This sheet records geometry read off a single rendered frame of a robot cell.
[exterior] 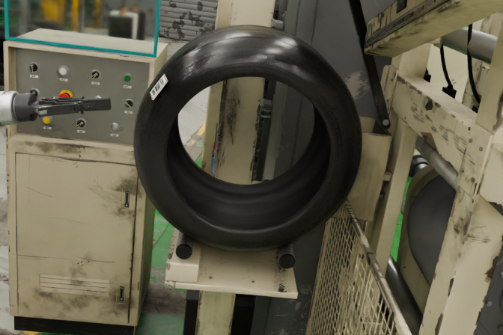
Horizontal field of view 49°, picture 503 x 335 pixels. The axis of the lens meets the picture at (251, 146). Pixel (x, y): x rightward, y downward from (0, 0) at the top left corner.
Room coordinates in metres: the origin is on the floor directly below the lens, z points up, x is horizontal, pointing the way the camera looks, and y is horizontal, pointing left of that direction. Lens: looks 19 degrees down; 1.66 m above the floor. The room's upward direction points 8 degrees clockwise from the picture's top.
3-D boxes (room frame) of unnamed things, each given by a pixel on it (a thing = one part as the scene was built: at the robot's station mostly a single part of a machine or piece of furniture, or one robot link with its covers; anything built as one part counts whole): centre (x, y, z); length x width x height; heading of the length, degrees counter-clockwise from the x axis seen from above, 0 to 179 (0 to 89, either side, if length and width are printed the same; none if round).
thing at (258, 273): (1.47, 0.02, 0.80); 0.37 x 0.36 x 0.02; 94
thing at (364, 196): (1.72, -0.35, 1.05); 0.20 x 0.15 x 0.30; 4
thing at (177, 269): (1.46, 0.16, 0.84); 0.36 x 0.09 x 0.06; 4
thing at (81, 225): (2.17, 0.68, 0.63); 0.56 x 0.41 x 1.27; 94
